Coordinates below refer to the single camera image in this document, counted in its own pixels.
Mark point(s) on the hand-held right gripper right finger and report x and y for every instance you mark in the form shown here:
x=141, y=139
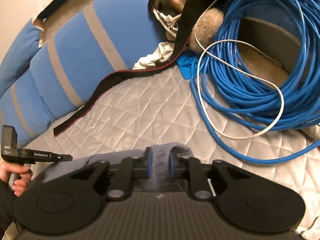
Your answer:
x=171, y=165

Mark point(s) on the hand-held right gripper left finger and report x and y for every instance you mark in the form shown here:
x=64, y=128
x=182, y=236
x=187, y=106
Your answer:
x=148, y=165

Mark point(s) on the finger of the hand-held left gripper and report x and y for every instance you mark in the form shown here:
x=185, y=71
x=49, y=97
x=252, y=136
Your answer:
x=52, y=157

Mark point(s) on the grey sweatpants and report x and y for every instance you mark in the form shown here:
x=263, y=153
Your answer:
x=160, y=160

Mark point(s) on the person's left forearm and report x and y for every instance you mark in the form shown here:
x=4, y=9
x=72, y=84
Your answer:
x=6, y=205

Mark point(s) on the person's left hand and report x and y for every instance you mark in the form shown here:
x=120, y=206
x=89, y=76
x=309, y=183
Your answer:
x=23, y=177

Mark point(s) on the blue pillow with grey stripes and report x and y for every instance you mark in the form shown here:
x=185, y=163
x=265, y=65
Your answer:
x=80, y=55
x=27, y=112

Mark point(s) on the black belt with red edge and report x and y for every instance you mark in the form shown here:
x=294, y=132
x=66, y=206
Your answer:
x=112, y=80

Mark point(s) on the plain blue pillow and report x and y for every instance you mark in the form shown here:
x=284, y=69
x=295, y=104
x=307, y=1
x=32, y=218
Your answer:
x=17, y=50

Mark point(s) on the bright blue cloth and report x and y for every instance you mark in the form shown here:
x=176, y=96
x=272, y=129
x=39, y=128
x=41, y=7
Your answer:
x=187, y=66

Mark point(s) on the white crumpled cloth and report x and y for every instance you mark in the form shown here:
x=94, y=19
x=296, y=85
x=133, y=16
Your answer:
x=155, y=55

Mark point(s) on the tan plush toy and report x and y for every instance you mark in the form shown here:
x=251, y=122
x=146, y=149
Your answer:
x=207, y=27

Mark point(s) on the black and white sneaker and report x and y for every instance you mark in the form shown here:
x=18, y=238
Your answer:
x=167, y=22

